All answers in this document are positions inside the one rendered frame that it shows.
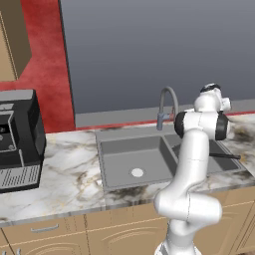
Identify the grey window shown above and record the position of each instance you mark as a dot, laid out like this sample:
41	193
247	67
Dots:
159	50

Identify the tan wall cupboard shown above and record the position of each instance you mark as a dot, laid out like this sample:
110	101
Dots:
11	40

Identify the tan cupboard door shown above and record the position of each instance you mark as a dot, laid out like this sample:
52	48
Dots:
237	225
43	247
129	235

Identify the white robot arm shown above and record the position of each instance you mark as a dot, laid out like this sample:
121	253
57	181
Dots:
191	172

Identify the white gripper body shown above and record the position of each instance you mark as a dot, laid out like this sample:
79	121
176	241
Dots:
226	104

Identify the tan drawer front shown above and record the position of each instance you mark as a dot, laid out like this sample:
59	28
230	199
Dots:
66	224

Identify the grey curved tap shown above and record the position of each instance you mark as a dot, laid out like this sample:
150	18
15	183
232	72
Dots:
172	96

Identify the grey double sink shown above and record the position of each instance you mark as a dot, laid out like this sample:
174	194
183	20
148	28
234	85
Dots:
132	159

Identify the black coffee machine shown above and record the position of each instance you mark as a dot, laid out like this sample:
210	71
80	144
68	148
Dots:
20	139

